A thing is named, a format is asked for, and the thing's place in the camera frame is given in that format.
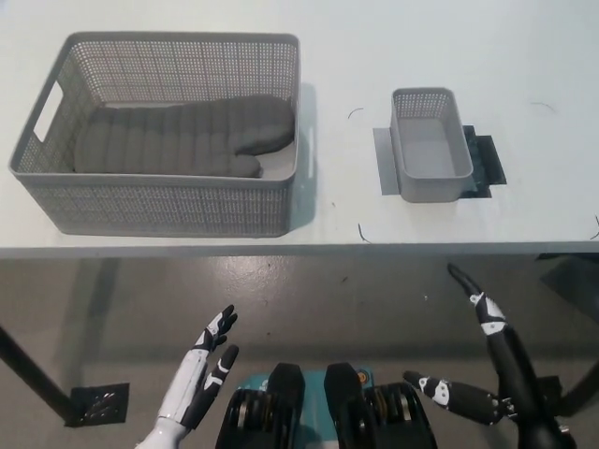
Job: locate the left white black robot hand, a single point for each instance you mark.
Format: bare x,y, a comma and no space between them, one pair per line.
192,383

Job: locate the large grey perforated basket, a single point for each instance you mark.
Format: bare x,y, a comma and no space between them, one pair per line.
178,206

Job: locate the black table foot plate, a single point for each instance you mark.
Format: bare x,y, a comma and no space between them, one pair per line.
554,388
100,404

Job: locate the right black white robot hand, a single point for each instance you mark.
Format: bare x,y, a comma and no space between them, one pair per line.
515,374

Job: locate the grey quilted oven glove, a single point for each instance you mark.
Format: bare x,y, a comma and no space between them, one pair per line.
178,140

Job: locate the small grey perforated basket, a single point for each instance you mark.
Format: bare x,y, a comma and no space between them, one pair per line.
428,154

